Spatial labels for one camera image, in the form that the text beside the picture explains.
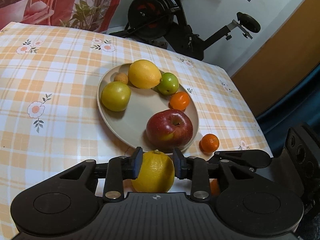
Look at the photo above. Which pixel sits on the small tan longan fruit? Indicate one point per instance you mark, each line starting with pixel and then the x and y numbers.
pixel 121 77

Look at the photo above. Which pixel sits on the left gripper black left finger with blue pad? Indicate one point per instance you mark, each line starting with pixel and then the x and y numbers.
pixel 119 169

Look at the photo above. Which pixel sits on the beige round plate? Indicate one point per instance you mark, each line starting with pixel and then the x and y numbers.
pixel 129 125

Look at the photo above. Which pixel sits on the small green apple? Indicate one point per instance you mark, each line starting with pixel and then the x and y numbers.
pixel 169 84

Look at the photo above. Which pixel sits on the yellow-green apple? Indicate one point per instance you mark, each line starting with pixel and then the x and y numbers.
pixel 115 96

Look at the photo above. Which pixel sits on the large yellow orange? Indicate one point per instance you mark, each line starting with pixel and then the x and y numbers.
pixel 156 174

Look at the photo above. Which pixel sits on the pink printed backdrop cloth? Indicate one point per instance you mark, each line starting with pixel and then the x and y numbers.
pixel 92 15

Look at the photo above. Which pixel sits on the yellow lemon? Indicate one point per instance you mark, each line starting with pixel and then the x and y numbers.
pixel 144 74

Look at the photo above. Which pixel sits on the large red apple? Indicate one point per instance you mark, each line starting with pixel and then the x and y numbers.
pixel 214 187

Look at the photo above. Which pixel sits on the black exercise bike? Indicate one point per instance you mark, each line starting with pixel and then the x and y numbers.
pixel 149 20

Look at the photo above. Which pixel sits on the small orange kumquat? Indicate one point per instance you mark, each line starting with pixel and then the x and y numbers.
pixel 179 101

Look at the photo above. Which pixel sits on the dark red apple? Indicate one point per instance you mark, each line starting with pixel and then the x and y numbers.
pixel 169 129

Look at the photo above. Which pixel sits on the small orange mandarin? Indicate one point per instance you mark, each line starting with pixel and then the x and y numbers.
pixel 209 143

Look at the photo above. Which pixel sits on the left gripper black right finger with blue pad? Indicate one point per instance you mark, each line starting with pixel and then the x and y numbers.
pixel 194 169

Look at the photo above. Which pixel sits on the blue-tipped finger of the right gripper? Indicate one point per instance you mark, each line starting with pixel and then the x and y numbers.
pixel 254 159

